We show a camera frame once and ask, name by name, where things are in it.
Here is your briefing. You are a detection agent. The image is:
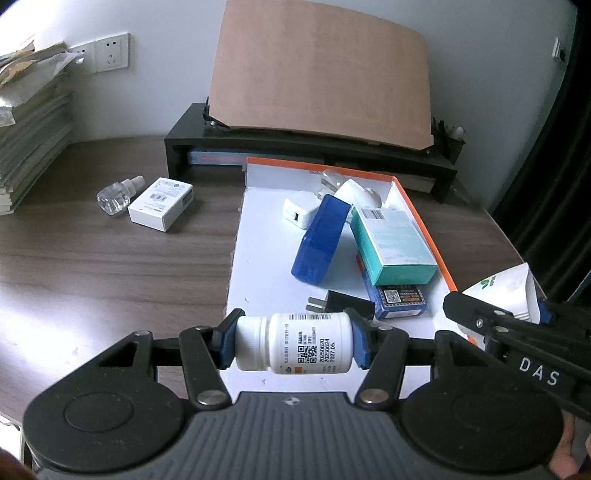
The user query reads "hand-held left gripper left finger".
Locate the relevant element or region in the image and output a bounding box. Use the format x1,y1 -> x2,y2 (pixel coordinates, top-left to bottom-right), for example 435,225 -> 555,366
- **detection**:
95,308 -> 245,411

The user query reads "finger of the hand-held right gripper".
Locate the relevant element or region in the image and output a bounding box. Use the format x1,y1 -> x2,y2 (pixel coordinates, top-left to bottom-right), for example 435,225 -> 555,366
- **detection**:
536,299 -> 591,329
442,291 -> 522,344

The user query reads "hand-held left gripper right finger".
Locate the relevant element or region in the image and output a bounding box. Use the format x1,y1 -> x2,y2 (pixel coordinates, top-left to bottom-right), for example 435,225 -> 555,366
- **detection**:
346,308 -> 491,409

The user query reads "white paper packet green logo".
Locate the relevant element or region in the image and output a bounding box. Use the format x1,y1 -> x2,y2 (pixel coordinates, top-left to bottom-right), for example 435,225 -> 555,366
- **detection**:
461,262 -> 542,325

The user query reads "black plug adapter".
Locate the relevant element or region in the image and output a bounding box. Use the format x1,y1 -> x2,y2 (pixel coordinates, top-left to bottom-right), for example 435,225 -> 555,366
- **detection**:
305,291 -> 376,322

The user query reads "dark playing card box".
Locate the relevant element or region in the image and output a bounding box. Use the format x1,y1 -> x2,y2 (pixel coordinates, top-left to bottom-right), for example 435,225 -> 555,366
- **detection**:
356,251 -> 435,320

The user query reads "white pill bottle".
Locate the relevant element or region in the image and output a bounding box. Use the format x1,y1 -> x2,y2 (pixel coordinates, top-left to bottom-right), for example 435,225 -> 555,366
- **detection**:
235,312 -> 355,376

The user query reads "white and orange tray box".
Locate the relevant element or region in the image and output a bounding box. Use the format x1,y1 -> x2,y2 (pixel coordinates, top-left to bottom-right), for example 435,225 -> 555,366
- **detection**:
225,157 -> 479,395

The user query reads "teal carton box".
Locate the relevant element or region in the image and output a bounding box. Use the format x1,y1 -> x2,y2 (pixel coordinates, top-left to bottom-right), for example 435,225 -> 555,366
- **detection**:
349,207 -> 438,287

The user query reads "white usb charger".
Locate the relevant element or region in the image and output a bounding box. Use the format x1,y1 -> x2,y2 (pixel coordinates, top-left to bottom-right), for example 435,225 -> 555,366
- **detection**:
283,193 -> 320,230

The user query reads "person's right hand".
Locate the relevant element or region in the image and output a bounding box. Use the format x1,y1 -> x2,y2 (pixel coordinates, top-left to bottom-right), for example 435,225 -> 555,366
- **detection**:
549,410 -> 591,480

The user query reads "blue plastic box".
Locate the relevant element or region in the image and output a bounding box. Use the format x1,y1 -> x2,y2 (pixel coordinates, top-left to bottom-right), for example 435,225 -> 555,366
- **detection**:
291,194 -> 352,288

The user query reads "white plug-in night light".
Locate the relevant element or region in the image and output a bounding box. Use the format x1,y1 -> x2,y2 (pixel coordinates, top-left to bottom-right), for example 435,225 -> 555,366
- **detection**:
336,179 -> 384,208

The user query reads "small white carton box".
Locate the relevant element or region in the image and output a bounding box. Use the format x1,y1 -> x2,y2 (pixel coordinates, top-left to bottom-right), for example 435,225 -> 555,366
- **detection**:
128,177 -> 195,233

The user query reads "black mesh pen holder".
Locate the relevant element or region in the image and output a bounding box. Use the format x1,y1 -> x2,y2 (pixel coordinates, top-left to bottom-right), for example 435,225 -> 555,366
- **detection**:
434,119 -> 467,164

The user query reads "dark curtain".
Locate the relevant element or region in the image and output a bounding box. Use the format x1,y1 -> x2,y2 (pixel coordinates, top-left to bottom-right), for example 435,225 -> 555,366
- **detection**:
489,0 -> 591,324

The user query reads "clear glass bottle white cap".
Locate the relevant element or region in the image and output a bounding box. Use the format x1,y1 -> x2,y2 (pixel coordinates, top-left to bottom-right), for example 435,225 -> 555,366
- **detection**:
96,175 -> 147,216

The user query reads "book under monitor riser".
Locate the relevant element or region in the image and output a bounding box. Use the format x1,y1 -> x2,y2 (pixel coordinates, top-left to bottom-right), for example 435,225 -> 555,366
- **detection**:
187,146 -> 248,167

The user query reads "black monitor riser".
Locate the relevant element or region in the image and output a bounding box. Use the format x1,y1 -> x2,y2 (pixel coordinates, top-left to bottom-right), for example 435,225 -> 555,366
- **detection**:
165,103 -> 458,204

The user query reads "brown cardboard sheet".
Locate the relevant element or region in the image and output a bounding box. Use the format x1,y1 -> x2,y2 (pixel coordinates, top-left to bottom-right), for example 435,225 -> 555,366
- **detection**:
207,0 -> 437,151

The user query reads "stack of books and papers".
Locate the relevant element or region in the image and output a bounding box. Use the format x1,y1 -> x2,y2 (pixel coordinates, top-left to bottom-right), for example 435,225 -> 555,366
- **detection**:
0,39 -> 75,217

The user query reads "white wall socket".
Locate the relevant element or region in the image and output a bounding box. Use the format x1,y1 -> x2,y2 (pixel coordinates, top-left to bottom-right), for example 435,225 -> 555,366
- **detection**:
95,32 -> 131,75
68,41 -> 98,75

